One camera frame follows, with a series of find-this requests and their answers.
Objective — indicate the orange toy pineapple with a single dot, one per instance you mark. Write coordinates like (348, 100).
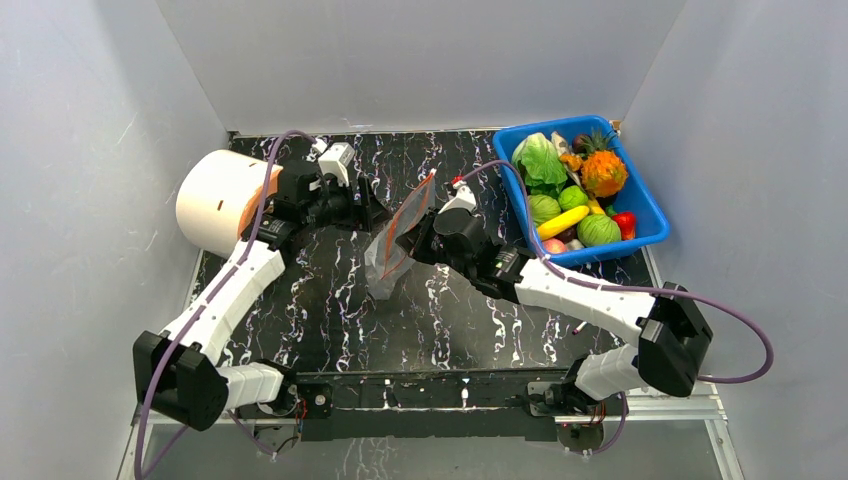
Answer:
(601, 171)

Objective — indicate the yellow toy banana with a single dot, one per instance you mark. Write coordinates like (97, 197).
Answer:
(562, 222)

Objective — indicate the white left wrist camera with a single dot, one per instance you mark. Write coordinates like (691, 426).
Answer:
(333, 159)

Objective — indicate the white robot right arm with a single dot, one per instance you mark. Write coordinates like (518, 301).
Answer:
(665, 336)

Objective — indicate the pink white marker pen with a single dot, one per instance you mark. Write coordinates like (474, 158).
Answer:
(578, 329)

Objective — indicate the blue plastic bin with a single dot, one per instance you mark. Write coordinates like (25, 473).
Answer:
(651, 223)

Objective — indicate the red toy pepper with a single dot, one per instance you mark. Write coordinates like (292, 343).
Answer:
(627, 223)

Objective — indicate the pink toy peach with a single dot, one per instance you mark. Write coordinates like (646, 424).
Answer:
(555, 246)

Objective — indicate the light green toy fruit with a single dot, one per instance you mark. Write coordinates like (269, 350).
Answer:
(572, 197)

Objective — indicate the clear orange zip top bag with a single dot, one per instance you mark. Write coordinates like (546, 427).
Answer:
(385, 259)

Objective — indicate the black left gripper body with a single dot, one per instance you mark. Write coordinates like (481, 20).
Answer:
(336, 206)

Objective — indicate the green toy cabbage large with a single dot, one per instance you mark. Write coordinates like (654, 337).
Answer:
(598, 229)

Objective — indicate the green toy cabbage small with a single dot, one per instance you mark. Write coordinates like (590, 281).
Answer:
(543, 208)

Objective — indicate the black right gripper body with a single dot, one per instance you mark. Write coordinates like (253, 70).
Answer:
(428, 240)

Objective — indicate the white orange cylinder drum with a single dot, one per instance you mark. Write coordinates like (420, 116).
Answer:
(217, 202)

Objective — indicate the green toy lettuce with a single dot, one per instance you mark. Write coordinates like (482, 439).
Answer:
(538, 163)

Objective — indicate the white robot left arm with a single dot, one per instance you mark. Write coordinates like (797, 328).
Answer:
(177, 370)

